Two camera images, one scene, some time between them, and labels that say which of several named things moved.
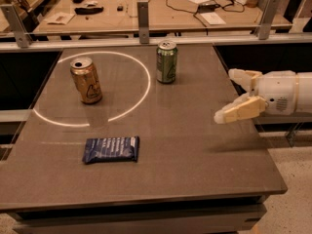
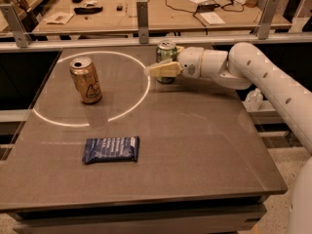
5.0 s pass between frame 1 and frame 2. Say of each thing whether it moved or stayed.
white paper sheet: stayed
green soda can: stayed
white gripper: moved
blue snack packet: stayed
